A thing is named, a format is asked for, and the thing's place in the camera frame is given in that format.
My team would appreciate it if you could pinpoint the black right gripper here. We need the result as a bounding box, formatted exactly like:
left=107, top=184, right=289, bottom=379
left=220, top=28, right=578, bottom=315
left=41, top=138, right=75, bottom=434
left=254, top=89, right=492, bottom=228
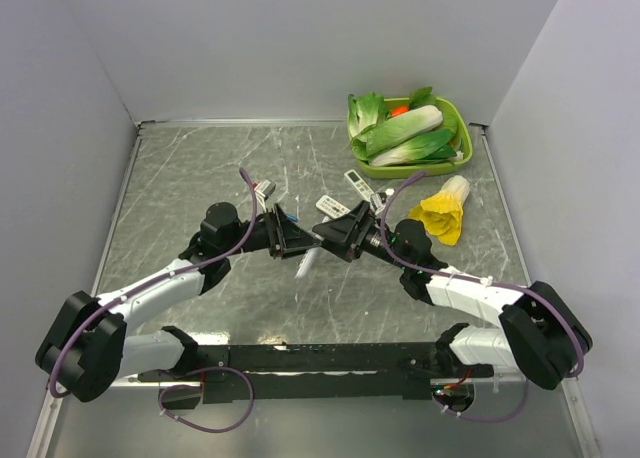
left=313, top=200, right=411, bottom=271

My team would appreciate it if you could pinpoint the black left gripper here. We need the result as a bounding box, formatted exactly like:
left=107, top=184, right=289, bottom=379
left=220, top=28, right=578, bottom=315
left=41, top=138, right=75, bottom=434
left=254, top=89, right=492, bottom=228
left=222, top=203, right=321, bottom=259

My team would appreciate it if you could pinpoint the white remote with orange button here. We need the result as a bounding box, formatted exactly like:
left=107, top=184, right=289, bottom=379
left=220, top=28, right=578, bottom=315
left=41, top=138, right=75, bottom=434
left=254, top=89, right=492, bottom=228
left=295, top=247, right=321, bottom=279

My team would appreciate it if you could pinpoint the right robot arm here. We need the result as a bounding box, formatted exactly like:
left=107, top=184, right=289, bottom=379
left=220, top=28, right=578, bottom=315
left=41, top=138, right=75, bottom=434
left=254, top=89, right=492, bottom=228
left=313, top=195, right=593, bottom=390

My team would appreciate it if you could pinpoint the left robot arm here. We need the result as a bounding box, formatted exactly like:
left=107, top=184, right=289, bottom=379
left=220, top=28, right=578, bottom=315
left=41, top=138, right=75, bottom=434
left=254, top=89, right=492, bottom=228
left=35, top=202, right=319, bottom=402

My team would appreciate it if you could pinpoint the white remote with coloured buttons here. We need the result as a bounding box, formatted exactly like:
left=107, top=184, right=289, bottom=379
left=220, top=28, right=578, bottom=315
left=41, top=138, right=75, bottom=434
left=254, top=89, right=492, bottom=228
left=315, top=195, right=350, bottom=219

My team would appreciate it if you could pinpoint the small white remote with display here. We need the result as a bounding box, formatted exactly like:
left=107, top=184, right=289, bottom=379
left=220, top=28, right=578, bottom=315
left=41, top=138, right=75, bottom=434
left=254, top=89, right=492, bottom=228
left=344, top=169, right=375, bottom=204

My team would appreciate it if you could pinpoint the yellow toy cabbage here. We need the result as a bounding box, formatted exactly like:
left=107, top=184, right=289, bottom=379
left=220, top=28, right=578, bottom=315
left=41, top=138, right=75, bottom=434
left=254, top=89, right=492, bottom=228
left=408, top=175, right=470, bottom=246

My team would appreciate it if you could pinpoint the toy cabbage middle of basket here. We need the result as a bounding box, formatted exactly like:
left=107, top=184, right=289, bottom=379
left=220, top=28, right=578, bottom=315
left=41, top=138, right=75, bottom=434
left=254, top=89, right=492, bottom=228
left=365, top=105, right=443, bottom=158

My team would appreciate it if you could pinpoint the toy bok choy dark green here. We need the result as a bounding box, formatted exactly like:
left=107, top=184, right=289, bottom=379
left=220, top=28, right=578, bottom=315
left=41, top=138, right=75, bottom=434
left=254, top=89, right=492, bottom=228
left=369, top=129, right=457, bottom=167

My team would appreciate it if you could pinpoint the toy lettuce left in basket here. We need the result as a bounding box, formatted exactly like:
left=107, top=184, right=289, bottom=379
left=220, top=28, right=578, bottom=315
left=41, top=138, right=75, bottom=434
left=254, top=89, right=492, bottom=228
left=347, top=92, right=390, bottom=139

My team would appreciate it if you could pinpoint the orange toy carrot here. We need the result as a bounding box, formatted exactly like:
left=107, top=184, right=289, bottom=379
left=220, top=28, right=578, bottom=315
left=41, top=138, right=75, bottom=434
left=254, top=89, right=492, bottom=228
left=391, top=106, right=409, bottom=117

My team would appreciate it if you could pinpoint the green plastic basket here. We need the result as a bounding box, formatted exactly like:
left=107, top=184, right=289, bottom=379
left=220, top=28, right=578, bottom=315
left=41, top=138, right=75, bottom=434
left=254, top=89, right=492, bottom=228
left=349, top=96, right=473, bottom=179

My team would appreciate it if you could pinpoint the small green leaf toy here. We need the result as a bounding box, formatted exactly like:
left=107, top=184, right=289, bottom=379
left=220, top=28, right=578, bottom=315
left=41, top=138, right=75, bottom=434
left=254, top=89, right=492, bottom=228
left=408, top=86, right=437, bottom=110

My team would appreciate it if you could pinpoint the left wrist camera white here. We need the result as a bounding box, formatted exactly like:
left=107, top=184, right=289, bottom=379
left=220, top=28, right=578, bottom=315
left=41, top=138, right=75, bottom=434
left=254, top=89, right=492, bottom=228
left=254, top=180, right=276, bottom=202

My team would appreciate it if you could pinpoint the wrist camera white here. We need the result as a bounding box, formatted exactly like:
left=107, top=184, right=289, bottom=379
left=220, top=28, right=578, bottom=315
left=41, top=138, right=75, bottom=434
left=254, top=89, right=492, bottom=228
left=254, top=180, right=276, bottom=202
left=370, top=188, right=394, bottom=215

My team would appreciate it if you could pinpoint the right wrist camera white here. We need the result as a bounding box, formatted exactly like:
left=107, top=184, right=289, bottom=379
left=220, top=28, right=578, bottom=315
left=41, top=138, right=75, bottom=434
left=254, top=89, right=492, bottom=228
left=370, top=188, right=394, bottom=215

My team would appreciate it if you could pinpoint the aluminium table frame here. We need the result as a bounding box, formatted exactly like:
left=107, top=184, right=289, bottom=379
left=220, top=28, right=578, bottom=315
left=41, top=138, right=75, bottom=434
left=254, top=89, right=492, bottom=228
left=30, top=121, right=600, bottom=457

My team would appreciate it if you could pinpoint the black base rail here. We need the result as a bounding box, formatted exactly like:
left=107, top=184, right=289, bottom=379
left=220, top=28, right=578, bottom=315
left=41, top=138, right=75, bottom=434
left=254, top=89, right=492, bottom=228
left=138, top=342, right=494, bottom=404

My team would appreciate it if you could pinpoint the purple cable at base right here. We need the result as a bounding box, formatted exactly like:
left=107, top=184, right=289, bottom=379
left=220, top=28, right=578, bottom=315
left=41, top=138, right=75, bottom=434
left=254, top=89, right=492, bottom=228
left=432, top=377, right=530, bottom=423

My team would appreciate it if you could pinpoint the purple cable at base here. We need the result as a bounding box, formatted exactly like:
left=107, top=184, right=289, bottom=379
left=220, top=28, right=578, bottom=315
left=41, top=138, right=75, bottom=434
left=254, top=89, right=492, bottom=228
left=432, top=377, right=530, bottom=423
left=157, top=366, right=255, bottom=434

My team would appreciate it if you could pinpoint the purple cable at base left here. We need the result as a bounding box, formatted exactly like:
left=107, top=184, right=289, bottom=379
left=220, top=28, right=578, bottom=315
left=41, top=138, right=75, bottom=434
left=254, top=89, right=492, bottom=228
left=157, top=366, right=255, bottom=434

